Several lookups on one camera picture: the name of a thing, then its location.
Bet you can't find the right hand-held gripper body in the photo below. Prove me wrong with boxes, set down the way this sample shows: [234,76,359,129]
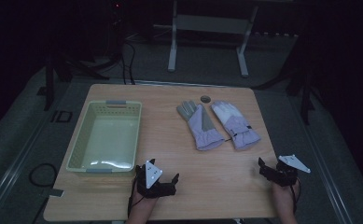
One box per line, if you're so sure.
[259,154,312,188]

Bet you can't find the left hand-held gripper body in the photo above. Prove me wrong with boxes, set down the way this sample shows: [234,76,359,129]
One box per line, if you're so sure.
[134,162,177,200]

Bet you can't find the lavender glove with white fingers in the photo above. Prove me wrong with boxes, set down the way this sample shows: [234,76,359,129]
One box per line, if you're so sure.
[211,100,262,151]

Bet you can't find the pale green plastic basket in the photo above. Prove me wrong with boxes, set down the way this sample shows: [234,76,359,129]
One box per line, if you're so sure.
[65,99,143,175]

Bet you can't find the lavender glove with grey palm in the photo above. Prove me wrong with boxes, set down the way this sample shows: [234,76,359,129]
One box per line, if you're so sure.
[176,100,226,152]

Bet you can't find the person's right hand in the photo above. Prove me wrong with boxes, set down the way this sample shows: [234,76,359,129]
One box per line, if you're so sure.
[270,179,301,203]

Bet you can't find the person's left hand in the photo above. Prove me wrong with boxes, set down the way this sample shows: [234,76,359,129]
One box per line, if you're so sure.
[132,189,160,208]

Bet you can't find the black metal stand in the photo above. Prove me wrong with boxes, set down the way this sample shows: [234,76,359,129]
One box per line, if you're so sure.
[37,46,110,112]
[253,31,324,126]

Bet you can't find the grey tape piece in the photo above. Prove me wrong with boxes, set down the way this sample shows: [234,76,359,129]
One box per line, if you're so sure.
[48,188,66,199]

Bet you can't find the dark device with red light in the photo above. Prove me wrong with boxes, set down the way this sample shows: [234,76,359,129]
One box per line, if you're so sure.
[109,0,125,27]

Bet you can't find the right hand-held gripper black cable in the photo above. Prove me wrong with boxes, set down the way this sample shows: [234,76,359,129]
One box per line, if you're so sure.
[289,176,302,215]

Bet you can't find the hand-held gripper black cable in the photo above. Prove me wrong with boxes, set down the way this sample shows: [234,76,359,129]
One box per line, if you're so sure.
[127,174,146,217]
[289,176,302,215]

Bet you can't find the left hand-held gripper black cable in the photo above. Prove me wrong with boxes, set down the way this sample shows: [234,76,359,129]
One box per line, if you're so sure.
[127,174,146,217]

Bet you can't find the black hanging cables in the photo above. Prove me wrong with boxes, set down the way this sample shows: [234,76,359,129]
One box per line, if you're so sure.
[119,38,137,86]

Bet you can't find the black rectangular floor bracket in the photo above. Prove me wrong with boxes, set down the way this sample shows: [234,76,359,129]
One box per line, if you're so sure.
[50,109,74,124]

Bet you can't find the black looped floor cable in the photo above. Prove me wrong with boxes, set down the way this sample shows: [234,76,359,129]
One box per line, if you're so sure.
[28,162,59,189]

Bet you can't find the white metal desk frame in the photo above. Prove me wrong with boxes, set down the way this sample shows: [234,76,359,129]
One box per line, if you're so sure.
[153,0,259,78]

